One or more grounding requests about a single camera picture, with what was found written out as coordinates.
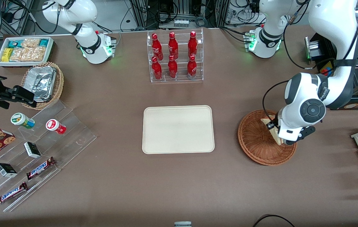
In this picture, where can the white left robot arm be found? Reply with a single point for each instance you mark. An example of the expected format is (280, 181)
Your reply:
(333, 19)

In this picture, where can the Snickers chocolate bar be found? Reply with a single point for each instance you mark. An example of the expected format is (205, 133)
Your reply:
(11, 193)
(40, 168)

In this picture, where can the grey device edge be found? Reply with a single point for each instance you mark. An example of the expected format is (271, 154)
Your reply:
(182, 224)

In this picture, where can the aluminium foil containers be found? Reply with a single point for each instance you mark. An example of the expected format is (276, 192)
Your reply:
(41, 82)

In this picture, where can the yellow snack packet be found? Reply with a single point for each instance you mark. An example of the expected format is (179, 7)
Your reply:
(7, 54)

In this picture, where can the red cola bottle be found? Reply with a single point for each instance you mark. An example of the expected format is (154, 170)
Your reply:
(172, 67)
(156, 45)
(157, 69)
(192, 44)
(192, 66)
(173, 45)

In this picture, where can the small black box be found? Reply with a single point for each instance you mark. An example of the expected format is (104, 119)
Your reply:
(6, 170)
(32, 150)

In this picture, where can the brown round wicker basket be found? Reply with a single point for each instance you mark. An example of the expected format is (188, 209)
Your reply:
(254, 142)

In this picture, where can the large clear cracker bag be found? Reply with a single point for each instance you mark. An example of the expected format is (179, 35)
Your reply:
(27, 54)

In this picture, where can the green lid snack cup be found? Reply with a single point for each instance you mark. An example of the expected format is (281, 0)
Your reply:
(21, 120)

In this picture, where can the aluminium frame structure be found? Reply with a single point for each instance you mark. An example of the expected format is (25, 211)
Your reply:
(141, 12)

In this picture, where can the teal snack packet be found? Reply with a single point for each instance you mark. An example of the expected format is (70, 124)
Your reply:
(14, 43)
(44, 42)

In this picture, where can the red lid snack cup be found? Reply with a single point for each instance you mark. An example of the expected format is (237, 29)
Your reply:
(54, 125)

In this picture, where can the light wicker basket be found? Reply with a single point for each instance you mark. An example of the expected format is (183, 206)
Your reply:
(59, 85)

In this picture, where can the triangular sandwich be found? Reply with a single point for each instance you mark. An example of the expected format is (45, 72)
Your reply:
(274, 135)

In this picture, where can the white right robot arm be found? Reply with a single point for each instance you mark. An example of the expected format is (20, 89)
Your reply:
(87, 12)

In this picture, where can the small clear cracker bag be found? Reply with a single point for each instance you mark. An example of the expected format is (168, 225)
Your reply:
(30, 43)

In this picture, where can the clear acrylic stepped stand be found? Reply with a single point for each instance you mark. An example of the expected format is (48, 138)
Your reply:
(71, 135)

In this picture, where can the cream rectangular tray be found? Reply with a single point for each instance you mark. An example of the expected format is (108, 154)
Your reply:
(178, 129)

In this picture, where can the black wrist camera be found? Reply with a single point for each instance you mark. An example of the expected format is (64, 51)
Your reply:
(271, 125)

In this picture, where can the clear acrylic bottle rack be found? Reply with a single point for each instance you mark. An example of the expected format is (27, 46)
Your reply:
(180, 75)

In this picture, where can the white power strip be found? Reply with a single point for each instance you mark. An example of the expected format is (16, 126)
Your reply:
(181, 23)

